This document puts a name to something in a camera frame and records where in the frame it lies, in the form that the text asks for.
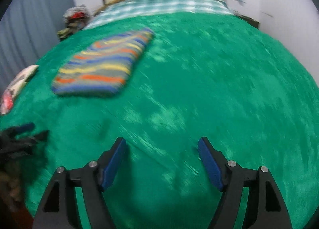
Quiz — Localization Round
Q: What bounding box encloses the striped knit sweater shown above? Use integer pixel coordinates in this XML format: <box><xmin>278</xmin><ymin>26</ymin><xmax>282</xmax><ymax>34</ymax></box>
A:
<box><xmin>51</xmin><ymin>28</ymin><xmax>154</xmax><ymax>95</ymax></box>

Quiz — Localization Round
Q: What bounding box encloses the dark bedside table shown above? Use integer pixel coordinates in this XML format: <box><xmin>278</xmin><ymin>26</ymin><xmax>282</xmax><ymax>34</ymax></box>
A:
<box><xmin>234</xmin><ymin>11</ymin><xmax>260</xmax><ymax>29</ymax></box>

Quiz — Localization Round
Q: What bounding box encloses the blue grey curtain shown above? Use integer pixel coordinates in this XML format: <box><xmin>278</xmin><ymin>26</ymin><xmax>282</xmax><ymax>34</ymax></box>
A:
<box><xmin>1</xmin><ymin>0</ymin><xmax>75</xmax><ymax>91</ymax></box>

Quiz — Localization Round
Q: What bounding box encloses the green white checkered blanket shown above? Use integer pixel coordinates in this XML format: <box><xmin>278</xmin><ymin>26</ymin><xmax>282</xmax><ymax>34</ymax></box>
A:
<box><xmin>85</xmin><ymin>0</ymin><xmax>234</xmax><ymax>30</ymax></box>

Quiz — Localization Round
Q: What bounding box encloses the green floral bedspread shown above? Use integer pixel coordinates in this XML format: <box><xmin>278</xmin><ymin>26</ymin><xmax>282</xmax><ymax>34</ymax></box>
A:
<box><xmin>1</xmin><ymin>13</ymin><xmax>318</xmax><ymax>228</ymax></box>

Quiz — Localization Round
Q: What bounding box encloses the pile of clothes bag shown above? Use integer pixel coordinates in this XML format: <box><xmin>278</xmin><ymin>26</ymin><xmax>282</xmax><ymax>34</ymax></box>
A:
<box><xmin>57</xmin><ymin>4</ymin><xmax>91</xmax><ymax>41</ymax></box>

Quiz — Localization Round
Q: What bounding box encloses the red smartphone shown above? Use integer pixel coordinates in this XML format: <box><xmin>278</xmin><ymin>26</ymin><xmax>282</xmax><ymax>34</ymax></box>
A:
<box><xmin>1</xmin><ymin>90</ymin><xmax>14</xmax><ymax>115</ymax></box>

